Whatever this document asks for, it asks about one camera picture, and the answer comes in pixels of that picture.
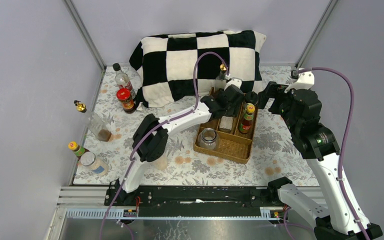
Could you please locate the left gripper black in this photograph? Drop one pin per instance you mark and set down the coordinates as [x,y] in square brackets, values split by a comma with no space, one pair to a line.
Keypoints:
[230,109]

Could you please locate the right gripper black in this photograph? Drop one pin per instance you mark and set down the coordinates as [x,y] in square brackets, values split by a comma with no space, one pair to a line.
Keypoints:
[273,90]

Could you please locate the black cap shaker bottle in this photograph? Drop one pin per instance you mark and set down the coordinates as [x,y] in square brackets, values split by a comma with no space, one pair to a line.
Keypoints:
[251,98]

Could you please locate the glass cruet gold spout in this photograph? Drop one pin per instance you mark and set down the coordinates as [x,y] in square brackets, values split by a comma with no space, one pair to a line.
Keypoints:
[220,80]

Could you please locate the green bottle yellow cap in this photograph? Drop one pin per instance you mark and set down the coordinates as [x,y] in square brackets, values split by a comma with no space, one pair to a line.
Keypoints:
[247,118]

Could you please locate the woven wicker tray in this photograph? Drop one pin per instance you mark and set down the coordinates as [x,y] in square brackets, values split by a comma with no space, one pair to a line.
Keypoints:
[234,146]

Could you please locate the glass jar silver lid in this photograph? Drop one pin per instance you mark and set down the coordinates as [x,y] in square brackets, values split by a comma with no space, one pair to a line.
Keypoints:
[208,139]

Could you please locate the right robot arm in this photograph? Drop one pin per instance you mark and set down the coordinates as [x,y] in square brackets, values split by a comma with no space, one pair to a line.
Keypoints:
[342,218]

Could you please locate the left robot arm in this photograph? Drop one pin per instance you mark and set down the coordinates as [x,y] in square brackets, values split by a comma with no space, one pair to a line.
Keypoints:
[150,138]

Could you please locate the floral tablecloth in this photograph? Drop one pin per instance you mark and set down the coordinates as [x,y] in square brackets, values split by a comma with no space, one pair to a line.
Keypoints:
[272,153]

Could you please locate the black white checkered pillow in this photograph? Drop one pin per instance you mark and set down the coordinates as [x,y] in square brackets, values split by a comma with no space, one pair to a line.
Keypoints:
[168,63]

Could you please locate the red lid chili sauce jar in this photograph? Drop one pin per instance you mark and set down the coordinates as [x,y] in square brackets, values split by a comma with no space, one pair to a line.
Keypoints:
[125,98]

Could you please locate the clear vinegar bottle black cap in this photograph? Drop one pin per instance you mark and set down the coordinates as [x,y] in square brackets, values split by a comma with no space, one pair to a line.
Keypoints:
[122,80]

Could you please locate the reflected cruet gold spout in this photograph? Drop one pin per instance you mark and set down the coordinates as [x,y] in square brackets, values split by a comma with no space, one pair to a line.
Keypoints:
[94,122]

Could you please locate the reflected jar white lid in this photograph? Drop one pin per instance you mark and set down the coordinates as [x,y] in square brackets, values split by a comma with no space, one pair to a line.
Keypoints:
[94,163]

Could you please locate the reflected green bottle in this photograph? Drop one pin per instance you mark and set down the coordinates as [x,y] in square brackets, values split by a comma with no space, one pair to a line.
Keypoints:
[77,149]

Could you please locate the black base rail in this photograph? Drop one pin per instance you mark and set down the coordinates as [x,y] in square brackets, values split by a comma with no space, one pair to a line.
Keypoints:
[195,201]

